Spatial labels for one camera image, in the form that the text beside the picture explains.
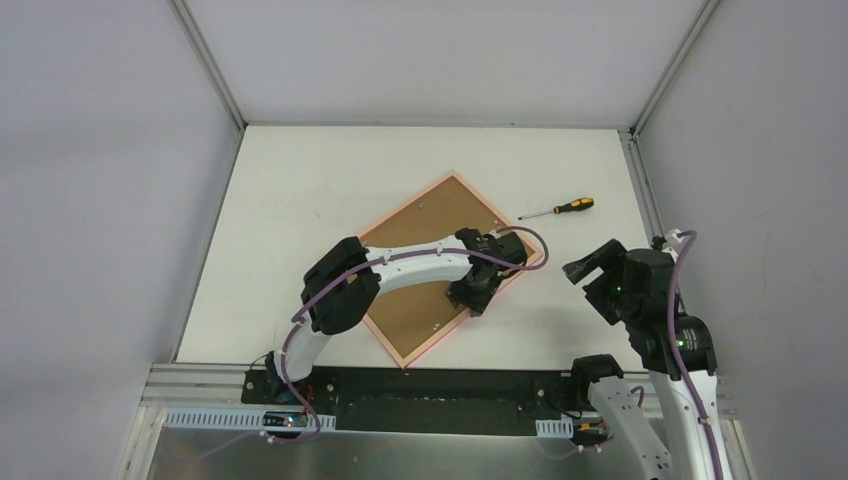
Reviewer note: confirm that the white cable duct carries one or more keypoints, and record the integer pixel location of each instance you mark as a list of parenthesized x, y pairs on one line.
[(561, 428), (248, 420)]

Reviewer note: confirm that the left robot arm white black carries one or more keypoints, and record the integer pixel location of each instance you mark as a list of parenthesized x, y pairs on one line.
[(342, 286)]

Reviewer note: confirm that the black screwdriver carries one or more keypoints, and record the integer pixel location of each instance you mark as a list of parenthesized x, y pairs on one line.
[(576, 205)]

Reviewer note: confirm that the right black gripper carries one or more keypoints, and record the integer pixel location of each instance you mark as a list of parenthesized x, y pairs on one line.
[(599, 281)]

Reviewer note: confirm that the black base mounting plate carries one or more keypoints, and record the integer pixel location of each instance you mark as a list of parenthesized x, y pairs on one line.
[(449, 401)]

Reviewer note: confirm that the right white cable duct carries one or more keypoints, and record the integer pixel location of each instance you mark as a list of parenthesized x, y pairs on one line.
[(561, 428)]

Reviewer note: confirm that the left white cable duct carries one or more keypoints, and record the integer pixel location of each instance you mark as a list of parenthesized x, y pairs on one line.
[(248, 420)]

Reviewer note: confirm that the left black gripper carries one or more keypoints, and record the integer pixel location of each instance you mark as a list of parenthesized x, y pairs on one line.
[(468, 295)]

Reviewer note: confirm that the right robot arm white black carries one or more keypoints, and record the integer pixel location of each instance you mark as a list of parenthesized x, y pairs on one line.
[(679, 356)]

